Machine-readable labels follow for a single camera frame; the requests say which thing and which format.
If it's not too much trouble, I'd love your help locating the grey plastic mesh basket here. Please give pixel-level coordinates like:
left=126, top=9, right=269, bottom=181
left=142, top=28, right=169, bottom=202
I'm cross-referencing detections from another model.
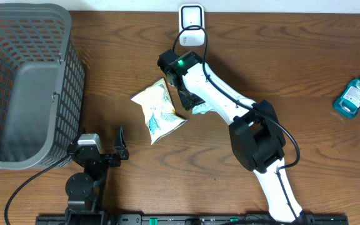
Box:
left=0, top=3, right=85, bottom=170

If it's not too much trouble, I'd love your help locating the cream snack bag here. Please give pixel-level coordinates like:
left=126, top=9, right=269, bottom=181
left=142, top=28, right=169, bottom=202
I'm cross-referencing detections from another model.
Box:
left=131, top=77, right=187, bottom=144

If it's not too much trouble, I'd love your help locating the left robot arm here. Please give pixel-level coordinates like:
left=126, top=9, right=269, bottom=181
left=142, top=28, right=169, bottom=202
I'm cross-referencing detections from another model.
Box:
left=64, top=127, right=129, bottom=224

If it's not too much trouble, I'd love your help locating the teal wet wipes packet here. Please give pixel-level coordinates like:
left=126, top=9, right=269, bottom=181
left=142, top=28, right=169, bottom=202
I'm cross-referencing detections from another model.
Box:
left=192, top=102, right=215, bottom=114

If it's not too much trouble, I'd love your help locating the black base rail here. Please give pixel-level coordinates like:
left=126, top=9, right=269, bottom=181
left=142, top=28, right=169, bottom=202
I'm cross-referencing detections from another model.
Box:
left=36, top=213, right=350, bottom=225

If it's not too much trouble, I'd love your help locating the teal Listerine mouthwash bottle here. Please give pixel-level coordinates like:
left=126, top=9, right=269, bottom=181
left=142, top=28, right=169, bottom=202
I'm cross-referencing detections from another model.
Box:
left=332, top=78, right=360, bottom=119

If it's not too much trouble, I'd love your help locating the white barcode scanner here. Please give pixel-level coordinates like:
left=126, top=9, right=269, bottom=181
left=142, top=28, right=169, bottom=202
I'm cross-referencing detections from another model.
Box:
left=178, top=4, right=205, bottom=47

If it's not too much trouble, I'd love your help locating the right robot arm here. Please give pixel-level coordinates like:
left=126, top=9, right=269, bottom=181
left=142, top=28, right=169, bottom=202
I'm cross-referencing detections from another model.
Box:
left=157, top=49, right=303, bottom=223

